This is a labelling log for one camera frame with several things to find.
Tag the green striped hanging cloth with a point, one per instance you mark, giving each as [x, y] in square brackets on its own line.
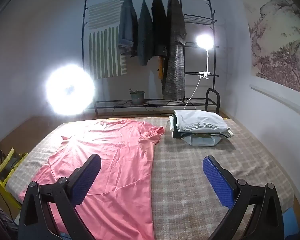
[102, 55]

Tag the potted plant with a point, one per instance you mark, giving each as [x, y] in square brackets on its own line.
[137, 98]

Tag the white clip lamp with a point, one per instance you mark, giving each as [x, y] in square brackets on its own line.
[205, 41]

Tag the black arched metal bar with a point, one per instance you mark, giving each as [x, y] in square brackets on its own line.
[212, 90]

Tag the long plaid coat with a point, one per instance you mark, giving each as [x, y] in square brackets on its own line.
[173, 67]

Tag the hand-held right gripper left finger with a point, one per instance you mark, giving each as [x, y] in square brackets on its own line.
[86, 177]

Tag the denim jacket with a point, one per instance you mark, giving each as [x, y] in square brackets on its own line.
[127, 25]

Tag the yellow metal frame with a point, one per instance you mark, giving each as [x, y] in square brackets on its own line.
[12, 165]

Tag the white folded garment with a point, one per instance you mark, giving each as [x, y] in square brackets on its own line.
[200, 120]

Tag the plaid bed blanket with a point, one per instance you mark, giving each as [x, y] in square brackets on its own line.
[190, 180]

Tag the landscape wall poster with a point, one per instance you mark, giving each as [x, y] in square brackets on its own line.
[277, 50]

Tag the light blue folded garment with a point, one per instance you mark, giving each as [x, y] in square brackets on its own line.
[202, 141]

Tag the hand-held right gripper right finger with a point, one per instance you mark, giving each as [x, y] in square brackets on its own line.
[218, 180]

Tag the yellow scarf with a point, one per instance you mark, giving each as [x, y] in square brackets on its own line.
[160, 70]

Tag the pink shirt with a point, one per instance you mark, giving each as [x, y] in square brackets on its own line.
[120, 167]

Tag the black metal clothes rack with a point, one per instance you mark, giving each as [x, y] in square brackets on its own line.
[165, 101]

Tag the dark green folded garment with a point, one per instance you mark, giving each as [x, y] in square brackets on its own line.
[180, 134]

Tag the dark grey blazer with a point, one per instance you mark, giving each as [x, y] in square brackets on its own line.
[145, 35]

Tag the black coat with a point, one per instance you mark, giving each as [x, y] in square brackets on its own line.
[160, 25]

